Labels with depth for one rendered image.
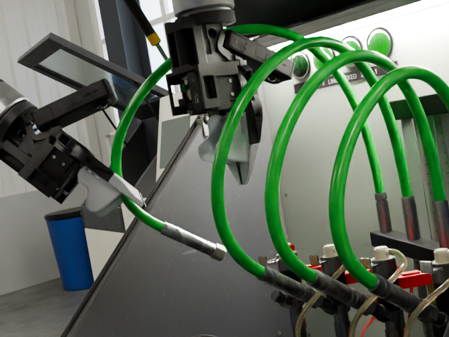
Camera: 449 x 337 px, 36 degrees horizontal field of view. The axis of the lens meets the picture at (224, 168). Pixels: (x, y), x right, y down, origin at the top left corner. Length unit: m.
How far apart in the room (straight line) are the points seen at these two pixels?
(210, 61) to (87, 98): 0.19
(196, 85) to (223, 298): 0.53
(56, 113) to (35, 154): 0.06
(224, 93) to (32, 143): 0.28
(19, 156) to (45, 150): 0.04
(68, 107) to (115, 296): 0.33
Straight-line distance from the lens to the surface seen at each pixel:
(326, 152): 1.23
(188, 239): 0.95
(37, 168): 0.94
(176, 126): 3.95
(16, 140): 0.98
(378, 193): 1.05
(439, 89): 0.77
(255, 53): 0.89
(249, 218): 1.28
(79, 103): 0.95
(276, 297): 0.91
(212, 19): 0.84
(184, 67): 0.83
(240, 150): 0.85
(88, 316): 1.12
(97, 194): 0.92
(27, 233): 7.87
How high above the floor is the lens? 1.29
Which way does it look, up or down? 3 degrees down
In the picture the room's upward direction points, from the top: 10 degrees counter-clockwise
